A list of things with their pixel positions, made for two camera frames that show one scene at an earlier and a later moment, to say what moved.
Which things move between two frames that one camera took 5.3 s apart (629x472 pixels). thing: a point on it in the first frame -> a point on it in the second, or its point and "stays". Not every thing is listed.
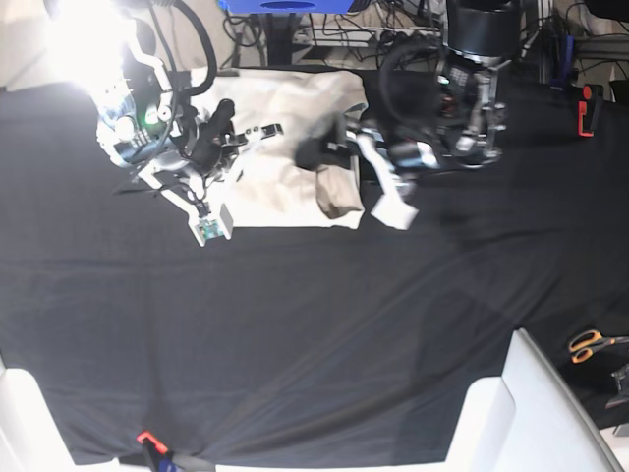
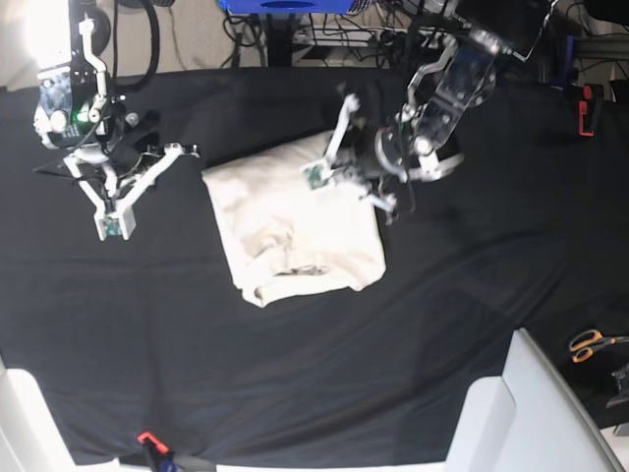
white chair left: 31,439 stays
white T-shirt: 265,184 -> 282,241
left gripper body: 190,181 -> 115,173
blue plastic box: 288,6 stays
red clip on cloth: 159,445 stays
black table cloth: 309,345 stays
